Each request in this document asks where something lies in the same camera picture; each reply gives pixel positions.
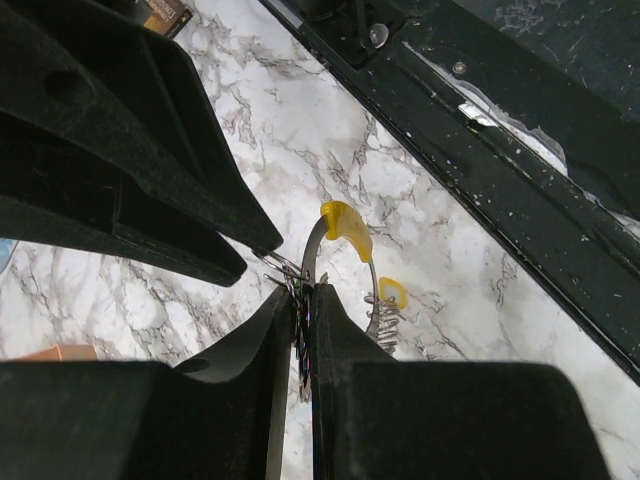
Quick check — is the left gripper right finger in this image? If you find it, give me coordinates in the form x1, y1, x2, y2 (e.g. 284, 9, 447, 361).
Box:
310, 284, 609, 479

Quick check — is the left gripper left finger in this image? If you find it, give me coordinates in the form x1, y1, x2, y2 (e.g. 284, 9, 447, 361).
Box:
1, 288, 293, 479

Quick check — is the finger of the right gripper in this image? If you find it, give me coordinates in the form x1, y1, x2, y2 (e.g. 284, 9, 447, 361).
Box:
1, 1, 283, 252
1, 115, 247, 287

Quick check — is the yellow tag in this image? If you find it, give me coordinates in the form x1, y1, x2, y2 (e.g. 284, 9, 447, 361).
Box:
379, 277, 407, 310

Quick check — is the metal keyring with yellow grip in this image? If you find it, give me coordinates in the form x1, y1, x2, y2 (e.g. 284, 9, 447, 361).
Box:
300, 200, 406, 355

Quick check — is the paperback book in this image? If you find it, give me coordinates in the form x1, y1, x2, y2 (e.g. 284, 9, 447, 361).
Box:
143, 0, 193, 39

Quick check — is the peach desk organizer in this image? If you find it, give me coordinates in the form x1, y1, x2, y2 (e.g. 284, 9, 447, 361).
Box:
13, 344, 98, 362

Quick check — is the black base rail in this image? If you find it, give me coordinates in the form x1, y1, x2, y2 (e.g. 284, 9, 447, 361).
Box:
266, 1, 639, 379

